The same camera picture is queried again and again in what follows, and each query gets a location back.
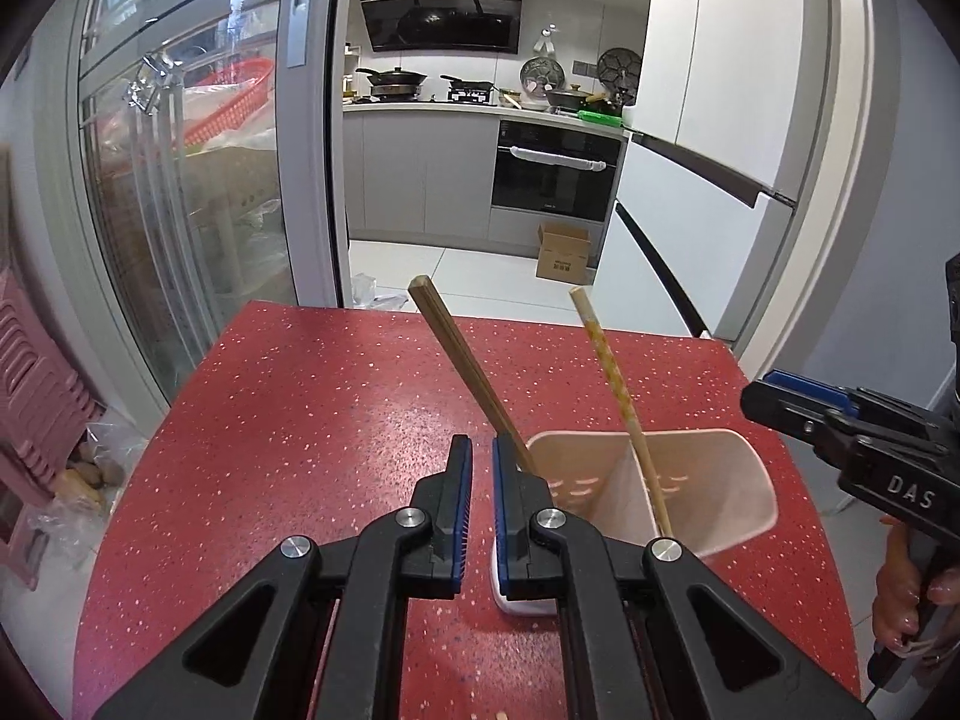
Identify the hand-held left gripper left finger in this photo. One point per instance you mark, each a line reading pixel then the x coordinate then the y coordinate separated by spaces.
pixel 463 510

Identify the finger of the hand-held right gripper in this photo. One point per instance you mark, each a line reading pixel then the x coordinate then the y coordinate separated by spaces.
pixel 814 388
pixel 784 409

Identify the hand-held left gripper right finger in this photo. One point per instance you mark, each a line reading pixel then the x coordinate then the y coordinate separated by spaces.
pixel 501 517

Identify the beige plastic utensil holder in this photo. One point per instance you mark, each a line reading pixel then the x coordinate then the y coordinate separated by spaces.
pixel 720 487

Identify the brown wooden chopstick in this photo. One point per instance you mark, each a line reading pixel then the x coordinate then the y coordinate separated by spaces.
pixel 457 352

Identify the person's right hand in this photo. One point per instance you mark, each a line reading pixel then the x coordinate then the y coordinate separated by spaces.
pixel 894 592

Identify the light patterned chopstick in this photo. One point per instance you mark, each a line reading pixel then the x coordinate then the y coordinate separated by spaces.
pixel 607 360

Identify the white refrigerator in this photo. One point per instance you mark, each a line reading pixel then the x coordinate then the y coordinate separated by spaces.
pixel 675 240

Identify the clear plastic bag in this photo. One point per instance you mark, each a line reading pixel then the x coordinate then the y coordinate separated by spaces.
pixel 375 292

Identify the cardboard box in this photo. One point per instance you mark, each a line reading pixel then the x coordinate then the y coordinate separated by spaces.
pixel 562 259

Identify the black built-in oven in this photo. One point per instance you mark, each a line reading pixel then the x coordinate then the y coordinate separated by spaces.
pixel 555 187

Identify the grey kitchen cabinet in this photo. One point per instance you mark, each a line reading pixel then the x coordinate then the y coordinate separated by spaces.
pixel 420 172

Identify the green cutting board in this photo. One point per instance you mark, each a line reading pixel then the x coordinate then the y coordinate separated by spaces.
pixel 600 117

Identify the bag of pale nuts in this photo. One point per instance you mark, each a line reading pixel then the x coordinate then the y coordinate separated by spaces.
pixel 90 474

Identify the dark round honeycomb pan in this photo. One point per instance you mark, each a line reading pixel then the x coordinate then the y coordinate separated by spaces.
pixel 620 66

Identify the black pot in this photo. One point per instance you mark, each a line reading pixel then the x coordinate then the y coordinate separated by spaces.
pixel 570 97

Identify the sliding glass door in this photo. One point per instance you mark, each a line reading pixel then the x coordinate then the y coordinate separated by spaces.
pixel 315 127

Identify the round metal pot lid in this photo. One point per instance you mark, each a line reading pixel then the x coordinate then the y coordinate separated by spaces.
pixel 541 75

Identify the black frying pan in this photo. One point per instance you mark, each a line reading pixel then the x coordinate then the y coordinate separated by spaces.
pixel 469 82

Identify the black wok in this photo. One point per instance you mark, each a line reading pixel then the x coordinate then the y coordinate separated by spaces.
pixel 394 79

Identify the stack of pink plastic stools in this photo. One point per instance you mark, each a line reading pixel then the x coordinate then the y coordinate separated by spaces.
pixel 30 390

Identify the red plastic basket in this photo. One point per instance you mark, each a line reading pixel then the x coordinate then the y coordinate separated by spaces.
pixel 240 86

